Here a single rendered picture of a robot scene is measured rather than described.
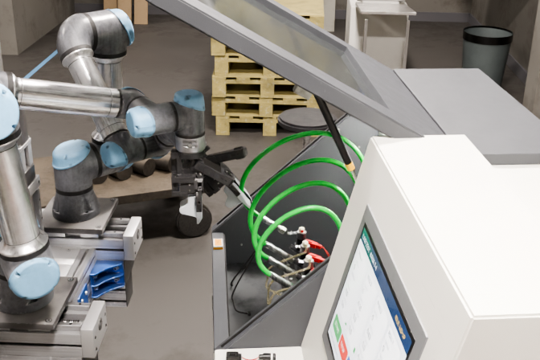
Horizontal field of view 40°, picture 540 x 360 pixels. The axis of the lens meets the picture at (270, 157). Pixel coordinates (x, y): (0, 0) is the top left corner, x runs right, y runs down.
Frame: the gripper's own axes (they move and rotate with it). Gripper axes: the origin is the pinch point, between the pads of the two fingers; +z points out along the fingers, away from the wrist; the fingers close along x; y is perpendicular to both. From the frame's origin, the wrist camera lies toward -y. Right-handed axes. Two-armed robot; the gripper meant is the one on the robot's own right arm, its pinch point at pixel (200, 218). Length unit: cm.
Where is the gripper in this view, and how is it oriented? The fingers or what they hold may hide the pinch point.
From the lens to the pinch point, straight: 201.1
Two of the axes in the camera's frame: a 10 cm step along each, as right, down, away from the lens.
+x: 0.8, 3.9, -9.2
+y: -10.0, 0.2, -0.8
